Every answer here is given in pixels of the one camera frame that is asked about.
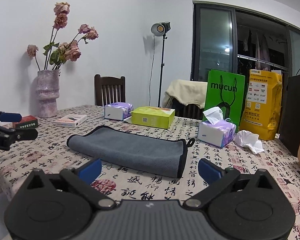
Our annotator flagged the grey microfibre towel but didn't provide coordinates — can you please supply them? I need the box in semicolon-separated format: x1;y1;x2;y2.
66;126;195;178

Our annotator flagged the red and black box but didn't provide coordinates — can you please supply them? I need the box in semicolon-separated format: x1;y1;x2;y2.
12;115;38;129

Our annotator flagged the purple tissue pack near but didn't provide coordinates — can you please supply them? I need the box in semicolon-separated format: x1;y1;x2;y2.
197;107;236;148

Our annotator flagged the purple tissue pack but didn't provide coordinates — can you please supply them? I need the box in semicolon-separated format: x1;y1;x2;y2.
197;107;236;148
104;102;134;121

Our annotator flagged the pink speckled ceramic vase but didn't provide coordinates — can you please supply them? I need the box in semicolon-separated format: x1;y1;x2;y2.
36;70;59;118

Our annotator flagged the crumpled white tissue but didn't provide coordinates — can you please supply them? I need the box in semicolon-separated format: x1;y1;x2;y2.
235;130;264;154

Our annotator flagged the white flat box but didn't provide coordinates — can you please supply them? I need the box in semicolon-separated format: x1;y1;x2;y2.
53;114;88;128

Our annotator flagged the dark chair under cloth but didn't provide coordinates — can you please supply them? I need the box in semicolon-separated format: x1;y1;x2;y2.
169;98;203;121

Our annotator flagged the purple tissue pack far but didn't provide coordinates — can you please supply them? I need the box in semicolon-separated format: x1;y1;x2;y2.
104;102;134;121

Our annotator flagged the yellow paper delivery bag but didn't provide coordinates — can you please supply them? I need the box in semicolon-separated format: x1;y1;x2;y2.
239;69;282;140

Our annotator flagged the lime green tissue box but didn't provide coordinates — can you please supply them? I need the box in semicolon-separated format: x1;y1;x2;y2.
124;106;175;129

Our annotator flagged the dried pink rose bouquet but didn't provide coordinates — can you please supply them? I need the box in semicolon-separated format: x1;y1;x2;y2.
26;2;99;71

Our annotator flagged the cream cloth on chair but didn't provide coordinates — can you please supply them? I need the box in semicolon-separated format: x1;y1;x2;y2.
162;79;207;109

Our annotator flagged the green mucun paper bag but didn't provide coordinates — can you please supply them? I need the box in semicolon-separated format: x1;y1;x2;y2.
204;69;245;132

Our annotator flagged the dark wooden chair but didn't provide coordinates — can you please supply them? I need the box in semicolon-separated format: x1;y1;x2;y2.
94;74;126;106

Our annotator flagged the black paper bag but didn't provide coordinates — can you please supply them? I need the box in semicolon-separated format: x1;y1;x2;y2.
279;70;300;157

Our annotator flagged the dark framed sliding window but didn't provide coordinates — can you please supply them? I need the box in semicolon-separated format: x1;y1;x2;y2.
190;1;300;81

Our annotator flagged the studio light on stand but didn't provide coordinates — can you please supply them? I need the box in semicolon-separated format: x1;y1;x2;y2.
148;22;171;107

